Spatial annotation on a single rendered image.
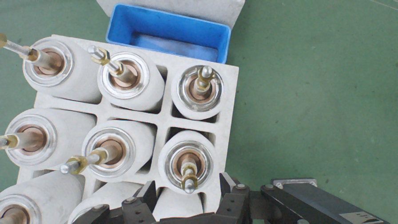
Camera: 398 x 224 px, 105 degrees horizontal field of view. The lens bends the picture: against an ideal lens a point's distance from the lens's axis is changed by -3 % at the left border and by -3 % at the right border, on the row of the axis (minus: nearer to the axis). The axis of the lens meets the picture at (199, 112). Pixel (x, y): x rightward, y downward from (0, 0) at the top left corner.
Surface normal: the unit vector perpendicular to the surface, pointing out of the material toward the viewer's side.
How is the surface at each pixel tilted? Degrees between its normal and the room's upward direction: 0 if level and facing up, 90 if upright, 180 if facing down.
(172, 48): 0
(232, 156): 0
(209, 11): 90
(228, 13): 90
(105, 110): 0
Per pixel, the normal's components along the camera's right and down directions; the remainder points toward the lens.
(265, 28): 0.07, -0.07
